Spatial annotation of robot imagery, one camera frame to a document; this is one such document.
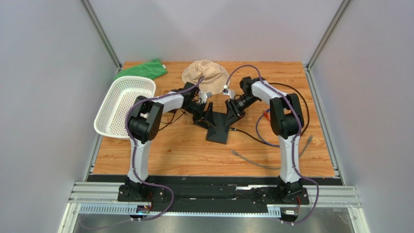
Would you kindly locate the green cloth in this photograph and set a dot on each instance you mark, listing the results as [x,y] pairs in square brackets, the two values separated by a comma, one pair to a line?
[152,69]

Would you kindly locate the white perforated plastic basket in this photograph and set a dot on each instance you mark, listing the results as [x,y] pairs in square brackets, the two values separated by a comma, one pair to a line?
[120,97]

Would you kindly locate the black Mercury network switch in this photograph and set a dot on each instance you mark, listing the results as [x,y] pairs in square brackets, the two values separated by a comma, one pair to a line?
[218,134]

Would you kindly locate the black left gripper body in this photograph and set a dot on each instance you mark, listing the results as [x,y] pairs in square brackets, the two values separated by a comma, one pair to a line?
[197,110]

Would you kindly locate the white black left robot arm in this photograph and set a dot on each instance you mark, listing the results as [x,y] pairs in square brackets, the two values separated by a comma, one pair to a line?
[142,123]

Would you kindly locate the beige bucket hat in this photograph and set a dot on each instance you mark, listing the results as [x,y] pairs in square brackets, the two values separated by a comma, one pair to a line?
[215,76]

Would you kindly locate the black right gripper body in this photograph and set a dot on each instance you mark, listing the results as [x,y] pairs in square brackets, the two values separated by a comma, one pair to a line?
[233,107]

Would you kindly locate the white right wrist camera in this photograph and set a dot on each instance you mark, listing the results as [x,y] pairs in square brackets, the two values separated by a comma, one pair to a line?
[228,92]

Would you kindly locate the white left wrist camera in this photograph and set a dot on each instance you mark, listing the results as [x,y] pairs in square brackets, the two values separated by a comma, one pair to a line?
[203,96]

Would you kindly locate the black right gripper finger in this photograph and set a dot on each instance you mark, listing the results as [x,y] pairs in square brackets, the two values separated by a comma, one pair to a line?
[236,115]
[231,112]

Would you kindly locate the aluminium front rail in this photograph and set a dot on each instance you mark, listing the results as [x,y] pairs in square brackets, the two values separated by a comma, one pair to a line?
[95,198]

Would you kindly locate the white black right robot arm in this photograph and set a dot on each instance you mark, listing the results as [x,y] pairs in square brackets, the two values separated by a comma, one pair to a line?
[286,123]

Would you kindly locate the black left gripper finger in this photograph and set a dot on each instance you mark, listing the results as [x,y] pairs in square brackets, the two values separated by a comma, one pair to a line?
[202,123]
[208,117]

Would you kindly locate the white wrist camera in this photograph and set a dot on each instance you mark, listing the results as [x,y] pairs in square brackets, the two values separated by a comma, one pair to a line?
[203,96]
[228,92]

